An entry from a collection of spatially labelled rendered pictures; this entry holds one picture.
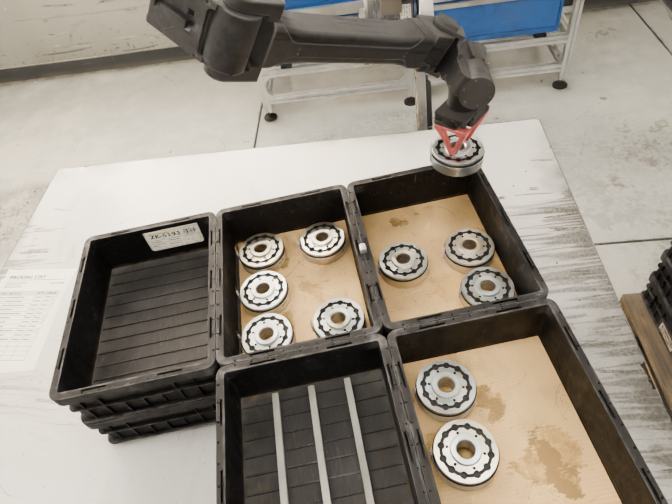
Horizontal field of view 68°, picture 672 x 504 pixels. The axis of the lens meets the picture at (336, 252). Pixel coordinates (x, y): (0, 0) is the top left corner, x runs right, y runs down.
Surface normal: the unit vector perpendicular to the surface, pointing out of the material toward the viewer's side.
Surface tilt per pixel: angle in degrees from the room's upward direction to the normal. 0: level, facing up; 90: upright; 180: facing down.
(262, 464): 0
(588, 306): 0
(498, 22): 90
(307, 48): 108
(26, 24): 90
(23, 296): 0
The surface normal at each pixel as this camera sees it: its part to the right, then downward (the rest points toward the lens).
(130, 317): -0.13, -0.64
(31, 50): 0.00, 0.76
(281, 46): 0.53, 0.78
